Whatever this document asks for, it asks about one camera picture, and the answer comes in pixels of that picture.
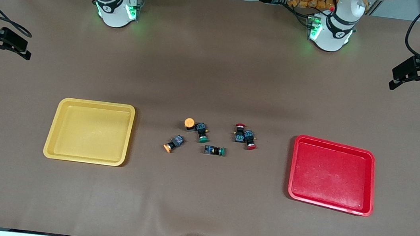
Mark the red mushroom push button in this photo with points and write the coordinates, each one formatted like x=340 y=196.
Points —
x=249 y=137
x=239 y=135

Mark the red plastic tray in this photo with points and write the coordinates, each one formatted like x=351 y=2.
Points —
x=331 y=177

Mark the brown table cover mat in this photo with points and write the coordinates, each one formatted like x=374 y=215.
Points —
x=215 y=74

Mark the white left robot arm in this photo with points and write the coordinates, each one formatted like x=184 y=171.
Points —
x=334 y=33

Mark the yellow mushroom push button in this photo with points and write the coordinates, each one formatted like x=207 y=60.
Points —
x=189 y=123
x=175 y=142

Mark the green flat push button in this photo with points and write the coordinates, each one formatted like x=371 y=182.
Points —
x=214 y=150

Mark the green mushroom push button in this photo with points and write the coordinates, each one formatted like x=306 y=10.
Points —
x=202 y=134

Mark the yellow plastic tray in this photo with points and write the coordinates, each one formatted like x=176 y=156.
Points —
x=90 y=133

